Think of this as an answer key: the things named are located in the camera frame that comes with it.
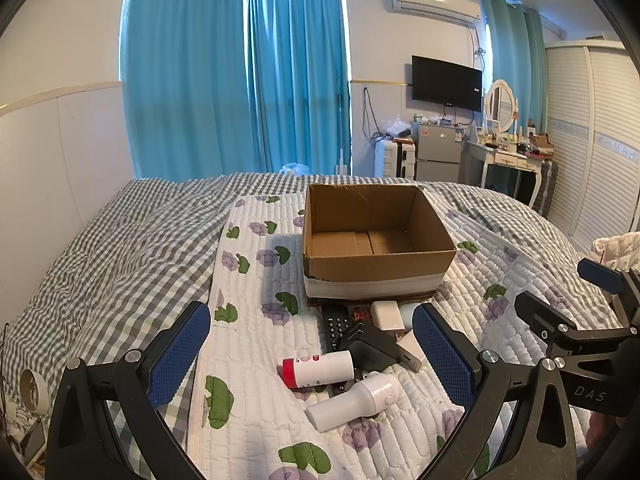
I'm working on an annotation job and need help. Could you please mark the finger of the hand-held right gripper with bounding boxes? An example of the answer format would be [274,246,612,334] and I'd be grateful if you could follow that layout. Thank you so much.
[514,290,638,361]
[576,256,640,333]

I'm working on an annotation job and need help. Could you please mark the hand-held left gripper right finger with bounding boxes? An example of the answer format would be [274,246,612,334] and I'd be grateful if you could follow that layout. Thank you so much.
[412,302,581,480]

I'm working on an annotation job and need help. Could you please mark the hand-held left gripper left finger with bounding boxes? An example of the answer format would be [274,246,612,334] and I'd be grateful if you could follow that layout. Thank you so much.
[45,301,212,480]

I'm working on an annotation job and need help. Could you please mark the white power adapter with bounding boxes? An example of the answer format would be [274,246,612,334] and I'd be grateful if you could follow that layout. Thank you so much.
[395,330,426,373]

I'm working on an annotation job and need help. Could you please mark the white earbuds case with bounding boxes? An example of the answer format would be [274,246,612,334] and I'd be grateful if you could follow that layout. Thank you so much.
[370,300,403,333]

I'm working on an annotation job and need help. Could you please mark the black power adapter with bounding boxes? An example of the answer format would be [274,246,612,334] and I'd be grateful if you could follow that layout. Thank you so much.
[340,322,398,371]

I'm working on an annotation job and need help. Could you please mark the white handheld device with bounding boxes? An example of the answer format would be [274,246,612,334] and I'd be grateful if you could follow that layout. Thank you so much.
[305,371,403,432]

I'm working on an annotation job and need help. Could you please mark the black remote control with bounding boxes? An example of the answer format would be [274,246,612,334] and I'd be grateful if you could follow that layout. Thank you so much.
[320,305,373,356]

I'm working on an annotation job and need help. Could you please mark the white quilted cloth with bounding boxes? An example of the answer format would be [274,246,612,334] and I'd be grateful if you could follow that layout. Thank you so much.
[592,232,640,271]

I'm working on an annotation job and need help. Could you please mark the white round container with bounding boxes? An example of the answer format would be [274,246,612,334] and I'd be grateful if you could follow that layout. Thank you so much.
[400,302,421,333]

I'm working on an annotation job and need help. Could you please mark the quilted floral mat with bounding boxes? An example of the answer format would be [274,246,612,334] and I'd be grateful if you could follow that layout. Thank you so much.
[185,180,640,480]

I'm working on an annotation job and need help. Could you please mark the dark suitcase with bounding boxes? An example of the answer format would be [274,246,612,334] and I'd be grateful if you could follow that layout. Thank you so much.
[530,160,558,216]

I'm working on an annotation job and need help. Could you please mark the red and white bottle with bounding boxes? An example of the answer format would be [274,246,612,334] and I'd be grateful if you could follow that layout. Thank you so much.
[281,350,355,390]

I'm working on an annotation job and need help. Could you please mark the white slatted wardrobe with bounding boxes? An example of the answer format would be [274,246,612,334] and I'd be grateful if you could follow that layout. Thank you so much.
[545,40,640,251]

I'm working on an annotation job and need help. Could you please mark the white tape roll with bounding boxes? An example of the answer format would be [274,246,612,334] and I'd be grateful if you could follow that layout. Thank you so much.
[19,367,51,413]

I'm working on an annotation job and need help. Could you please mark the small brown cardboard box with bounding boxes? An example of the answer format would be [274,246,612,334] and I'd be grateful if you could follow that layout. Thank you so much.
[527,132,556,156]

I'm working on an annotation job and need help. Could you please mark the white dressing table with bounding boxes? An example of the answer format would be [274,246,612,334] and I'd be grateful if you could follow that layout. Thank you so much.
[465,137,546,206]

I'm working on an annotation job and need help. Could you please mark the silver small fridge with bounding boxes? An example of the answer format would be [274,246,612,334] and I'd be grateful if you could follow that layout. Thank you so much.
[415,122,468,183]

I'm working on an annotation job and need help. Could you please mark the oval white mirror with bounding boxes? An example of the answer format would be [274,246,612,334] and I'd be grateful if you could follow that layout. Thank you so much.
[482,79,518,133]

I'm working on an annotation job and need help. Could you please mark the white suitcase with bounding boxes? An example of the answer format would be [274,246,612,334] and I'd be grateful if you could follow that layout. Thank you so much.
[374,137,418,179]

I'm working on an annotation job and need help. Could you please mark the blue curtain beside wardrobe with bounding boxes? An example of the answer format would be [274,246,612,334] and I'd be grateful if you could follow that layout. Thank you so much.
[482,0,548,133]

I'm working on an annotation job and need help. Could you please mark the wide blue curtain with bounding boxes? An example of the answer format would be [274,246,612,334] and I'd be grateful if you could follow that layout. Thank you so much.
[119,0,251,181]

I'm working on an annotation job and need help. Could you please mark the narrow blue curtain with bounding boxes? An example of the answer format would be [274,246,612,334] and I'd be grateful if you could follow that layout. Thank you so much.
[247,0,353,173]

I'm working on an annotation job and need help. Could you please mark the white air conditioner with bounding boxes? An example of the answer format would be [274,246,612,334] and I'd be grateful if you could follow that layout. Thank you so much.
[385,0,483,26]

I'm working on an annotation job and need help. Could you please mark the black wall television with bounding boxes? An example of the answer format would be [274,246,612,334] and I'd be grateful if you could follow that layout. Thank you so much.
[411,55,483,112]

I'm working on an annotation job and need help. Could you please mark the black wall cables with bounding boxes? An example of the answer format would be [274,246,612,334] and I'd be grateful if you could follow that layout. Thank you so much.
[362,87,386,141]

